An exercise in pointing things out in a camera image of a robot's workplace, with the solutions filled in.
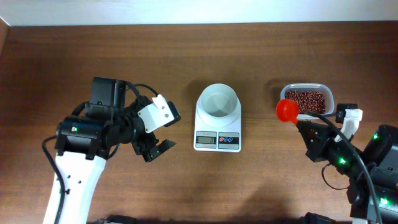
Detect orange measuring scoop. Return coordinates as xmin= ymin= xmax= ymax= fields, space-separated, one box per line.
xmin=276 ymin=99 xmax=299 ymax=125

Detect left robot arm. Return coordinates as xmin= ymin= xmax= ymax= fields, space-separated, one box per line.
xmin=42 ymin=77 xmax=181 ymax=223

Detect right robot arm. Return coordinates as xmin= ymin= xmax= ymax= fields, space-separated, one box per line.
xmin=296 ymin=121 xmax=397 ymax=223

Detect white digital kitchen scale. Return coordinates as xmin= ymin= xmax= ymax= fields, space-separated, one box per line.
xmin=193 ymin=99 xmax=242 ymax=152

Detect red beans in container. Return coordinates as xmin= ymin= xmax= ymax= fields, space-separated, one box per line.
xmin=284 ymin=90 xmax=326 ymax=114

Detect clear plastic container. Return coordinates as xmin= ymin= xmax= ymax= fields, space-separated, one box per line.
xmin=280 ymin=83 xmax=335 ymax=120

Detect white round bowl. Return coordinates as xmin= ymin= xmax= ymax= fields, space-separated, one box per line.
xmin=199 ymin=83 xmax=238 ymax=118

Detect right black cable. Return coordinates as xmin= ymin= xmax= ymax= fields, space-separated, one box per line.
xmin=306 ymin=110 xmax=383 ymax=224

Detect black cable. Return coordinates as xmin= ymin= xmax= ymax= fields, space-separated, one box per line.
xmin=306 ymin=110 xmax=383 ymax=224
xmin=41 ymin=83 xmax=159 ymax=224

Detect left black cable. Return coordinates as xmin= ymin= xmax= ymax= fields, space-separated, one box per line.
xmin=41 ymin=83 xmax=159 ymax=224

